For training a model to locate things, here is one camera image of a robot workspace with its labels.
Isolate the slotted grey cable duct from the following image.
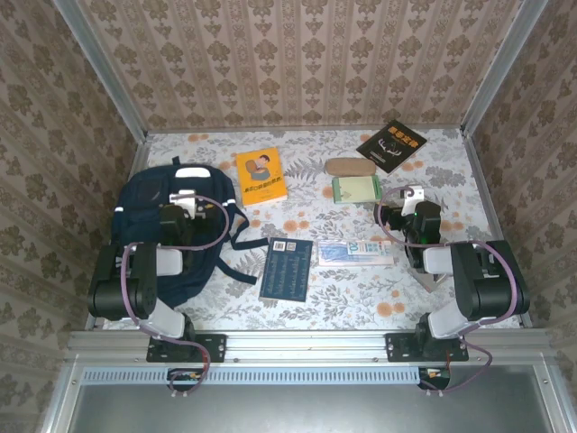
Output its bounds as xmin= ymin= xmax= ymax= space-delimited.
xmin=82 ymin=365 xmax=447 ymax=385

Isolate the aluminium frame post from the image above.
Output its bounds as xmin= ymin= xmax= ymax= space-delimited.
xmin=460 ymin=0 xmax=550 ymax=136
xmin=52 ymin=0 xmax=149 ymax=143

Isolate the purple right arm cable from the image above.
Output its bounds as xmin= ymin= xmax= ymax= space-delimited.
xmin=376 ymin=185 xmax=531 ymax=398

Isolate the blue stationery pack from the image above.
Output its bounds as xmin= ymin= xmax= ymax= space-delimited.
xmin=317 ymin=238 xmax=397 ymax=267

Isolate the black paperback book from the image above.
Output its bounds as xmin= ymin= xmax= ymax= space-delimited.
xmin=355 ymin=118 xmax=428 ymax=176

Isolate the brown fabric pencil case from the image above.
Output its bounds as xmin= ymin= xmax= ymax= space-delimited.
xmin=324 ymin=157 xmax=377 ymax=178

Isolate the aluminium table side rail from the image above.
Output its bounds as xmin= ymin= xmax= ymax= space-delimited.
xmin=462 ymin=129 xmax=534 ymax=329
xmin=85 ymin=133 xmax=152 ymax=330

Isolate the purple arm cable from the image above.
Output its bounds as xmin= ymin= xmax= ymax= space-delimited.
xmin=120 ymin=194 xmax=232 ymax=399
xmin=376 ymin=185 xmax=531 ymax=398

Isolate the floral table cover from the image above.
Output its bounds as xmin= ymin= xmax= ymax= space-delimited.
xmin=102 ymin=128 xmax=524 ymax=331

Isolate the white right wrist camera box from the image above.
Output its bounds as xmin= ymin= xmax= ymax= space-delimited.
xmin=402 ymin=184 xmax=426 ymax=213

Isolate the dark blue book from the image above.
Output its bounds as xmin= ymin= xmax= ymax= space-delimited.
xmin=259 ymin=237 xmax=315 ymax=303

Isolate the grey pen box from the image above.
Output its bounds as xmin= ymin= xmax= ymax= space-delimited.
xmin=410 ymin=269 xmax=451 ymax=293

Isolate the aluminium front rail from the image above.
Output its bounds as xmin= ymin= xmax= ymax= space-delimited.
xmin=67 ymin=328 xmax=554 ymax=362

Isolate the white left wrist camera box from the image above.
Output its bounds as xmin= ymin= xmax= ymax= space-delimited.
xmin=169 ymin=189 xmax=211 ymax=218

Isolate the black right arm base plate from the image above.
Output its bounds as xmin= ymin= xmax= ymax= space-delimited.
xmin=385 ymin=332 xmax=470 ymax=364

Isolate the grey metal sheet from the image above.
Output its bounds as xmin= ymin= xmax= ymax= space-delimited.
xmin=40 ymin=360 xmax=577 ymax=433

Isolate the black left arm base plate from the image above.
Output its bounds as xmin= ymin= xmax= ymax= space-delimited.
xmin=146 ymin=332 xmax=226 ymax=364

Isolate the navy blue backpack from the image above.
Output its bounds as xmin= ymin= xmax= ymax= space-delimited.
xmin=110 ymin=156 xmax=270 ymax=313

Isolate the yellow paperback book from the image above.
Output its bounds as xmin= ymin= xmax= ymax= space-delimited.
xmin=235 ymin=147 xmax=289 ymax=208

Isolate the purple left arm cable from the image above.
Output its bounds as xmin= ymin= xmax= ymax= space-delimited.
xmin=120 ymin=194 xmax=232 ymax=399

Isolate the green notebook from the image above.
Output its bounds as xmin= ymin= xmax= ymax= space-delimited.
xmin=331 ymin=174 xmax=382 ymax=206

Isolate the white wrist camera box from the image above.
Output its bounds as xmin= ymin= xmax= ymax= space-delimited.
xmin=169 ymin=189 xmax=211 ymax=218
xmin=402 ymin=184 xmax=426 ymax=213

